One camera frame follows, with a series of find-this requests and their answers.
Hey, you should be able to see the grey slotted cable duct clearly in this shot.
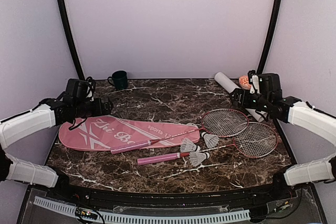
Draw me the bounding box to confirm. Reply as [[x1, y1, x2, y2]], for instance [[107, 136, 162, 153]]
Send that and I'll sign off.
[[33, 196, 250, 223]]

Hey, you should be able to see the red racket pink grip upper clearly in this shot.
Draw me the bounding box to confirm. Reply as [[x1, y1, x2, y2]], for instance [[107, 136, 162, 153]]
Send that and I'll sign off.
[[110, 109, 249, 154]]

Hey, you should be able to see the red racket pink grip lower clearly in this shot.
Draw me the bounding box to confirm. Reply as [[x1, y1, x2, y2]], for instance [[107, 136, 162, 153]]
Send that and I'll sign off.
[[137, 122, 279, 165]]

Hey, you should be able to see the white shuttlecock tube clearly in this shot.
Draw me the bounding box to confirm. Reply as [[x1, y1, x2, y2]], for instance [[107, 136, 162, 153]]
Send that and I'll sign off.
[[214, 71, 268, 123]]

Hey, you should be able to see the black frame post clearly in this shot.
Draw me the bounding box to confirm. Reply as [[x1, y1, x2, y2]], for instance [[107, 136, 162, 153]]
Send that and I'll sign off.
[[57, 0, 85, 80], [256, 0, 281, 74]]

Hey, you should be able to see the white shuttlecock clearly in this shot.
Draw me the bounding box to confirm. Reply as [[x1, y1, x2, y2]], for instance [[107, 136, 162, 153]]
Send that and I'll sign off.
[[180, 138, 201, 153], [189, 152, 210, 167], [201, 132, 219, 148]]

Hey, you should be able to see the right black frame post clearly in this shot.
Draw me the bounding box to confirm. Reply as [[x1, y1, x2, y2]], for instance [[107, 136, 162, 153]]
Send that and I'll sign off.
[[256, 0, 281, 74]]

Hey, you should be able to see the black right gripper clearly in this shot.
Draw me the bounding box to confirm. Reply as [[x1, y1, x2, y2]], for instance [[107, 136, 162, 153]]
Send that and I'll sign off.
[[229, 88, 271, 112]]

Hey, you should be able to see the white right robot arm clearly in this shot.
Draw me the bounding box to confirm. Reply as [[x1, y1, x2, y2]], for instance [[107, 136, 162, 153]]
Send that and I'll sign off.
[[230, 70, 335, 200]]

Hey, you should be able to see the dark green mug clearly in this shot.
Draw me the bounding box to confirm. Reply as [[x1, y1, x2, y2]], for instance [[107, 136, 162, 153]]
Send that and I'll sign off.
[[107, 70, 128, 91]]

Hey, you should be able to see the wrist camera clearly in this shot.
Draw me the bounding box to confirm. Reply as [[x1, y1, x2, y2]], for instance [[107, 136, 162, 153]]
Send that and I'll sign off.
[[248, 70, 260, 94], [85, 76, 96, 102]]

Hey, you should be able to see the orange patterned tube lid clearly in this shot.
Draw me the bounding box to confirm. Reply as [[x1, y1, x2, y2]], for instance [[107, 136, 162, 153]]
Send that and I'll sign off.
[[239, 76, 251, 90]]

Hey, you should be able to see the red racket pink grip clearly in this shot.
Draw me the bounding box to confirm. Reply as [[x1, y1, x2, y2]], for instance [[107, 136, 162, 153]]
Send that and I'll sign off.
[[137, 122, 279, 165], [110, 109, 249, 154]]

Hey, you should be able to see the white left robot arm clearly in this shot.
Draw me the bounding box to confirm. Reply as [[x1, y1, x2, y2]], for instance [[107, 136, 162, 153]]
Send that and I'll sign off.
[[1, 77, 113, 201]]

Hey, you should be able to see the left black frame post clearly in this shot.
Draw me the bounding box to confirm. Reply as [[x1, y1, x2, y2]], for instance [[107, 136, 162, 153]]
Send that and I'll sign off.
[[57, 0, 85, 80]]

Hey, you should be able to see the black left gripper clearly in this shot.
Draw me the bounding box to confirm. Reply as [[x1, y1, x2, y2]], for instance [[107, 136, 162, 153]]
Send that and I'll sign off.
[[73, 96, 113, 118]]

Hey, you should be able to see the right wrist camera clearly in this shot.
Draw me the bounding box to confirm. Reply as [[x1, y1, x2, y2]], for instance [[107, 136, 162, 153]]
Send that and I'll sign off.
[[248, 70, 260, 94]]

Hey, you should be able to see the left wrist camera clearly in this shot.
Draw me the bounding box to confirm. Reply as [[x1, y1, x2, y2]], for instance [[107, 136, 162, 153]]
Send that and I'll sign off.
[[85, 76, 96, 102]]

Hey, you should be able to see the pink racket bag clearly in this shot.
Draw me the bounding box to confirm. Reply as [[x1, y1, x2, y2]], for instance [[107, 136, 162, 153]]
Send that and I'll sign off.
[[58, 115, 200, 151]]

